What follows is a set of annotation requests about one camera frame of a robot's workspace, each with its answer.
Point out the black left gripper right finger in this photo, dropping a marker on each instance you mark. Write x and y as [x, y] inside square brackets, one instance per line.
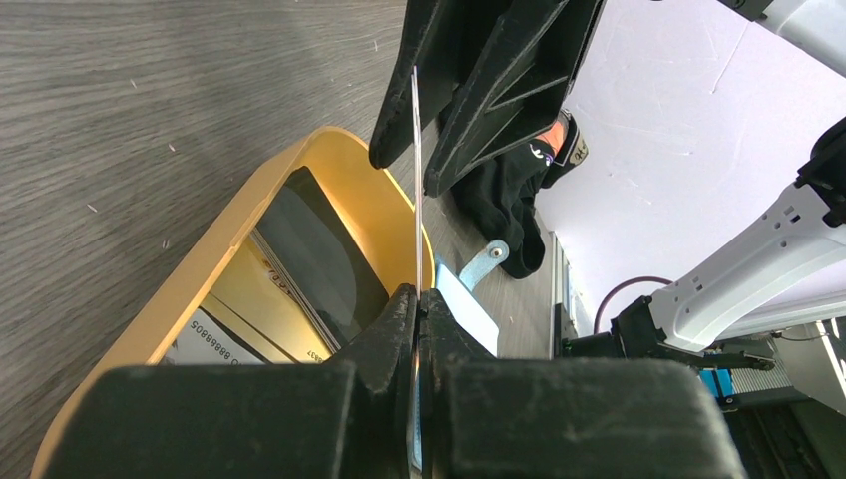
[486, 417]

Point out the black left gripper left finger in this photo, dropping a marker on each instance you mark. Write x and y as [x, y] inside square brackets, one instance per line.
[343, 418]

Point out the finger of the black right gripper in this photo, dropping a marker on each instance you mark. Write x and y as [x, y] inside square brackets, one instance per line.
[441, 41]
[521, 64]

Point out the blue leather card holder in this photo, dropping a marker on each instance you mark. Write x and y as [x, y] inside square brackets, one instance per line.
[457, 289]

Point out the silver VIP card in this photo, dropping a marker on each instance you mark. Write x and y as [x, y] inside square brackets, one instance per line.
[415, 428]

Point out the orange oval plastic tray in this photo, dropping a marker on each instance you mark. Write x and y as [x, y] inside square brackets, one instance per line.
[370, 202]

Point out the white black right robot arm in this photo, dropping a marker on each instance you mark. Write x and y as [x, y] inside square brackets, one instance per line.
[801, 233]

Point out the gold card in tray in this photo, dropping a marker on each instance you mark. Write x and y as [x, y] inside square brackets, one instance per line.
[250, 299]

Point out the white striped card leftover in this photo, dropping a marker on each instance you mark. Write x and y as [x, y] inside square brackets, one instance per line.
[202, 341]

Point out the black card in tray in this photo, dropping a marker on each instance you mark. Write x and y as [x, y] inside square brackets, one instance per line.
[305, 239]

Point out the black t-shirt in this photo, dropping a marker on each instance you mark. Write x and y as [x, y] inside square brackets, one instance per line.
[499, 195]

